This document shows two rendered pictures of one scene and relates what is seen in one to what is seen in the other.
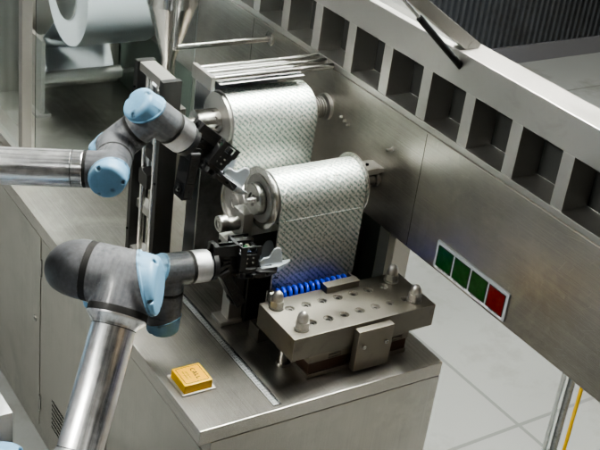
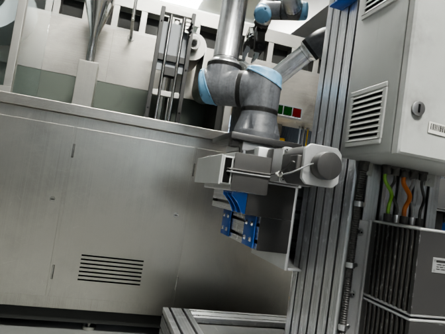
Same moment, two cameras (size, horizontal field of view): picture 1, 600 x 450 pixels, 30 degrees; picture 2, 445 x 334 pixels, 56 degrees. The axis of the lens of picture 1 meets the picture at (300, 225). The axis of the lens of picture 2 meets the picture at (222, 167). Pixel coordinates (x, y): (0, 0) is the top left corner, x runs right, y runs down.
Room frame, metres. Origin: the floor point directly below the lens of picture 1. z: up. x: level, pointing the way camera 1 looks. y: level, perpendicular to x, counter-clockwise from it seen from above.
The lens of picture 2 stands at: (1.53, 2.04, 0.64)
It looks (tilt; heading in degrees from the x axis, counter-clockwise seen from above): 3 degrees up; 292
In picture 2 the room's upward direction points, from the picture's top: 8 degrees clockwise
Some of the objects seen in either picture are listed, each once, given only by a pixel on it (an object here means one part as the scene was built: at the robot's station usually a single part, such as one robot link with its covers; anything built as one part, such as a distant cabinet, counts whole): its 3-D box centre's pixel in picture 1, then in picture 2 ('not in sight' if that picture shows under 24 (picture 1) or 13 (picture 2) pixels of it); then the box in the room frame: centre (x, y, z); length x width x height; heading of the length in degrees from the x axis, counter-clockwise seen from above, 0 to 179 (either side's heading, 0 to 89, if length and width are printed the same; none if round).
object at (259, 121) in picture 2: not in sight; (257, 125); (1.93, 0.79, 0.87); 0.15 x 0.15 x 0.10
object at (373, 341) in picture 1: (371, 345); not in sight; (2.17, -0.21, 0.96); 0.10 x 0.03 x 0.11; 125
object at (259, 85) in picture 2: not in sight; (260, 89); (1.94, 0.79, 0.98); 0.13 x 0.12 x 0.14; 5
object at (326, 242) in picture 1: (316, 247); (238, 104); (2.32, -0.05, 1.12); 0.23 x 0.01 x 0.18; 125
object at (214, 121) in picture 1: (205, 121); (193, 44); (2.48, 0.26, 1.33); 0.06 x 0.06 x 0.06; 35
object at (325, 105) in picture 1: (314, 107); not in sight; (2.67, 0.00, 1.33); 0.07 x 0.07 x 0.07; 35
